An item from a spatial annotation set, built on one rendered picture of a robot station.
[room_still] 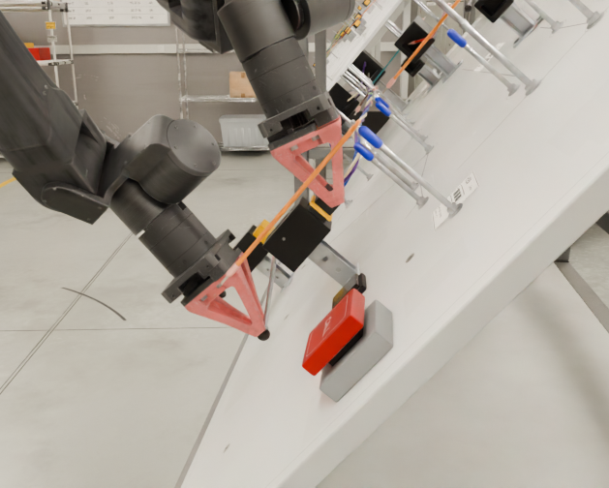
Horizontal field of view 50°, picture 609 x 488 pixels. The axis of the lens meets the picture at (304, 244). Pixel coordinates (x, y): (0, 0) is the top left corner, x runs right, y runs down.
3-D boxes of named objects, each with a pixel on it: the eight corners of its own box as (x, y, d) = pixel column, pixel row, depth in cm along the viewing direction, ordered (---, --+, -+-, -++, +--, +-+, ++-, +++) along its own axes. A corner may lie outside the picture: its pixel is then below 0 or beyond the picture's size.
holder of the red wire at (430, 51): (466, 48, 119) (421, 9, 118) (463, 65, 108) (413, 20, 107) (446, 70, 122) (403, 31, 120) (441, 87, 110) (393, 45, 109)
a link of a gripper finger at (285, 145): (369, 181, 66) (330, 94, 64) (372, 195, 59) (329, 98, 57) (308, 208, 67) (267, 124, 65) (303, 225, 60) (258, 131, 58)
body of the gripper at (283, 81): (334, 106, 66) (303, 36, 65) (333, 112, 56) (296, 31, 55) (276, 134, 67) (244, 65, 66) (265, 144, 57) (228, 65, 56)
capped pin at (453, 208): (446, 219, 51) (342, 130, 50) (457, 204, 52) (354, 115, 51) (454, 217, 50) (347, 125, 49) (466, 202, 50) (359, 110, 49)
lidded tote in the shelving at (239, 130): (220, 147, 759) (218, 118, 749) (223, 141, 799) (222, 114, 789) (272, 146, 760) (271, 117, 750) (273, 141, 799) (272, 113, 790)
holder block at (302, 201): (296, 261, 68) (266, 236, 67) (332, 221, 66) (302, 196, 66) (293, 273, 63) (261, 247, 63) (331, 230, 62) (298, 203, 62)
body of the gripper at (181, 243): (240, 240, 70) (194, 188, 69) (222, 267, 61) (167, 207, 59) (197, 277, 72) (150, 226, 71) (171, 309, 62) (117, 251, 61)
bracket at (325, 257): (344, 280, 68) (307, 249, 67) (359, 263, 67) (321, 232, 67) (344, 294, 63) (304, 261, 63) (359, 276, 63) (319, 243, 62)
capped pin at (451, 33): (519, 88, 62) (451, 26, 61) (507, 99, 63) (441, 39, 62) (521, 81, 63) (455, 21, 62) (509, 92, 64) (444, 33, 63)
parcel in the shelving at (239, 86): (228, 98, 743) (228, 72, 734) (231, 95, 782) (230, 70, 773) (257, 98, 743) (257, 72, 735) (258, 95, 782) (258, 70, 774)
